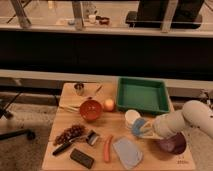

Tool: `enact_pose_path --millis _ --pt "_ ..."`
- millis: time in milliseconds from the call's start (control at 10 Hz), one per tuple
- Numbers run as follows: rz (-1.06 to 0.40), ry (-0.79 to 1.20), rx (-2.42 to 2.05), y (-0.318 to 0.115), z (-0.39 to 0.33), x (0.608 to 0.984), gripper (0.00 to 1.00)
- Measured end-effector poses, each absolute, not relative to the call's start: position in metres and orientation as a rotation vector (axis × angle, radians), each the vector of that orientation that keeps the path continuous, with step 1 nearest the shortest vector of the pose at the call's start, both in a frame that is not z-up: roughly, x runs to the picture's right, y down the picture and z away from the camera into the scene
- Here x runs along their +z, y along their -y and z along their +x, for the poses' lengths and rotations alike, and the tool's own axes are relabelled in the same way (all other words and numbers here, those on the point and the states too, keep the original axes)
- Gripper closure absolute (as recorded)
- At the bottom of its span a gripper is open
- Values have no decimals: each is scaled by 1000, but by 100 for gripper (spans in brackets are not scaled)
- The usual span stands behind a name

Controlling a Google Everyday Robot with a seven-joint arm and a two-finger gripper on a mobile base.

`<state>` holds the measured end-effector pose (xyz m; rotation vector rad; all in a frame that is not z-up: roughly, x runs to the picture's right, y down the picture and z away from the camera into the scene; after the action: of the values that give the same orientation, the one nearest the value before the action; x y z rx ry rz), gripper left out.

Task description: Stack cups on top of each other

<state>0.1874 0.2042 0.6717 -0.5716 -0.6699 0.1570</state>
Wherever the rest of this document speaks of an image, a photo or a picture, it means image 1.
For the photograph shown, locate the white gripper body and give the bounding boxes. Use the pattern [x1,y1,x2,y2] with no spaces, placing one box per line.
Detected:
[153,110,186,138]

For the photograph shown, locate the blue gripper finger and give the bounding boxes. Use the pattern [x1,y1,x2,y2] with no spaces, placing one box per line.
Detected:
[131,118,152,137]
[141,130,161,139]

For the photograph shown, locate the white paper cup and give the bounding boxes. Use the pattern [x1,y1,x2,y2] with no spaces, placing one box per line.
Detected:
[125,109,141,129]

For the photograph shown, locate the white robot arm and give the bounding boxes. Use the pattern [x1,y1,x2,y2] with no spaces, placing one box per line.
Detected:
[131,100,213,139]

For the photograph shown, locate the purple bowl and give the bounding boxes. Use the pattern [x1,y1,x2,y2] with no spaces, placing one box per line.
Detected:
[156,133,187,155]

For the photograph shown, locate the light blue cloth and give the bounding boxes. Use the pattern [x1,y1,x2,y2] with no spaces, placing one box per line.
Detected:
[113,137,143,170]

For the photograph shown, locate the orange carrot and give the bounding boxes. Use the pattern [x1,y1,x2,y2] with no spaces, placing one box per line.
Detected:
[103,135,113,163]

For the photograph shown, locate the green plastic tray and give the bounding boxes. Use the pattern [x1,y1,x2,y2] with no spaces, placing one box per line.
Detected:
[116,77,170,115]

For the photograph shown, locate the peach apple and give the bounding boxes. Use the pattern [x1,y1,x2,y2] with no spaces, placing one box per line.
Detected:
[103,99,115,111]

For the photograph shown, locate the orange-red bowl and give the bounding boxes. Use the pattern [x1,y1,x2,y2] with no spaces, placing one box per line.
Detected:
[79,100,103,122]

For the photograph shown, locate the bunch of dark grapes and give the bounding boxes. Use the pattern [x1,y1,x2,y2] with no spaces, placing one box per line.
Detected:
[54,124,85,145]

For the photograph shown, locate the black rectangular block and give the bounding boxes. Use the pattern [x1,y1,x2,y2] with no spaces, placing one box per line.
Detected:
[70,148,94,169]

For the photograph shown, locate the small metal cup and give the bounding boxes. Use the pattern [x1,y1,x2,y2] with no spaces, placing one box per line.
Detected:
[74,82,84,96]

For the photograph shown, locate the pale banana peel strips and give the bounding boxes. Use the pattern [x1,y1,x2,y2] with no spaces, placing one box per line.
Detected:
[59,105,79,113]

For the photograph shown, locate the black office chair base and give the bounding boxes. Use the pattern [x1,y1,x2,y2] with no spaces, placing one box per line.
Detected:
[0,92,37,141]

